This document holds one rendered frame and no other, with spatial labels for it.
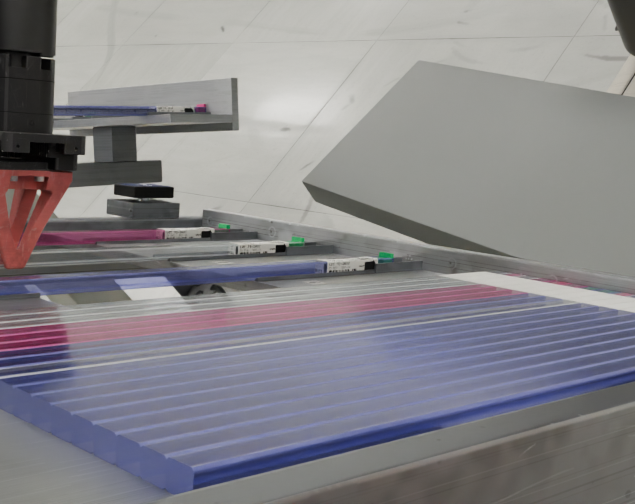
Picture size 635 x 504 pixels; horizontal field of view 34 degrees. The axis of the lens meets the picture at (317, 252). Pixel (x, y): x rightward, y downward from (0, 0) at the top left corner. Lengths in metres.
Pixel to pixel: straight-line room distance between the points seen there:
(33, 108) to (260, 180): 1.81
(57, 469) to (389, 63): 2.37
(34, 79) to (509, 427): 0.48
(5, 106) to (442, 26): 2.03
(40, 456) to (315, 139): 2.23
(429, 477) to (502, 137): 0.88
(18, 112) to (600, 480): 0.48
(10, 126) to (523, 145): 0.62
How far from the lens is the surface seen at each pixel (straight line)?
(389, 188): 1.22
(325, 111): 2.64
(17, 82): 0.76
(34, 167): 0.76
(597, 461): 0.44
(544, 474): 0.41
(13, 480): 0.35
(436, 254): 0.90
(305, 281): 0.79
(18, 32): 0.76
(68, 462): 0.36
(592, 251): 1.02
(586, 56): 2.35
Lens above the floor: 1.30
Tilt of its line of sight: 36 degrees down
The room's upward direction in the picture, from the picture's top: 35 degrees counter-clockwise
